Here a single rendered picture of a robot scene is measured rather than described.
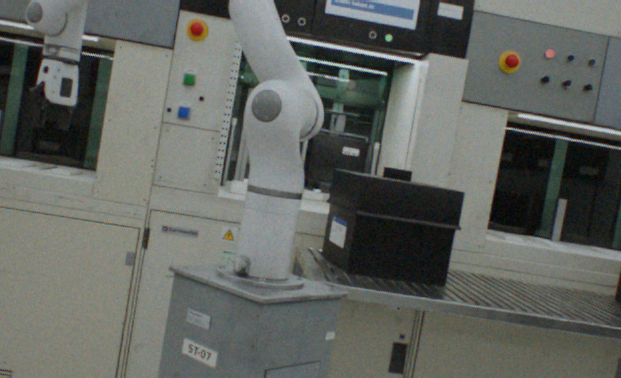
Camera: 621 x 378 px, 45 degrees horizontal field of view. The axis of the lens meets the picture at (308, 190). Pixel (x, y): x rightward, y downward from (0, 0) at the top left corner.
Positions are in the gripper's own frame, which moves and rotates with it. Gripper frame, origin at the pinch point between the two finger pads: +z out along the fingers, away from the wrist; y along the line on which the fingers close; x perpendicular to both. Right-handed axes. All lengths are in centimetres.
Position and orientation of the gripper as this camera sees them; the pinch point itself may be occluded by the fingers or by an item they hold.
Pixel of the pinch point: (51, 124)
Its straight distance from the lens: 193.2
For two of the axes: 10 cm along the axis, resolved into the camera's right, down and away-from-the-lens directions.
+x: -9.3, -1.7, 3.3
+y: 3.3, 0.1, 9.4
